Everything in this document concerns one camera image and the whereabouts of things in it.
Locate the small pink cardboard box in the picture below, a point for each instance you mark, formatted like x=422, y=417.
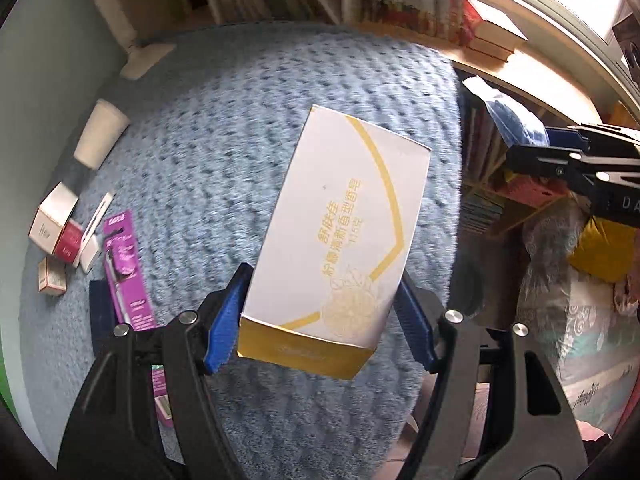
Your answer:
x=51, y=276

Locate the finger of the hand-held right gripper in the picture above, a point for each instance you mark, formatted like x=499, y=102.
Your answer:
x=562, y=137
x=540, y=160

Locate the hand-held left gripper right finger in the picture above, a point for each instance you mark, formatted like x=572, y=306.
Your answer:
x=415, y=325

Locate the white stand base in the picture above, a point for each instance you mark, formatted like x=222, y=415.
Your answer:
x=145, y=57

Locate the red cardboard box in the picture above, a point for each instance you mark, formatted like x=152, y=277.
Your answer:
x=68, y=245

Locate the thin white flat box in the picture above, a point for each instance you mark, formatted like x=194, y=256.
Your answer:
x=99, y=212

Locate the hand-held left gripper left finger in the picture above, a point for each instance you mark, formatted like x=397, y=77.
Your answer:
x=227, y=320

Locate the dark blue flat box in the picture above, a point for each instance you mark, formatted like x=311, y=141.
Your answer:
x=102, y=310

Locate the stack of red books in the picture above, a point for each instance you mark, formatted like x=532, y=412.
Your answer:
x=492, y=27

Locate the purple toothbrush package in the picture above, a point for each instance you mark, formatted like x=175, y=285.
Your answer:
x=125, y=270

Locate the white paper cup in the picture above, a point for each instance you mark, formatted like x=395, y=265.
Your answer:
x=100, y=132

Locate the blue plastic bag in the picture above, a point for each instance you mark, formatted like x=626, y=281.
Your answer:
x=512, y=115

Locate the white cardboard box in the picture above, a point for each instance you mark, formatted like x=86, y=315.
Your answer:
x=50, y=220

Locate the white and yellow soap box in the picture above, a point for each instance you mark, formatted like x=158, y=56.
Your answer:
x=340, y=220

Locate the wooden bookshelf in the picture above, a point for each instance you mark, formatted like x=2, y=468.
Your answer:
x=530, y=75

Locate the yellow cloth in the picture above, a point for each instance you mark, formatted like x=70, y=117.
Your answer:
x=602, y=250

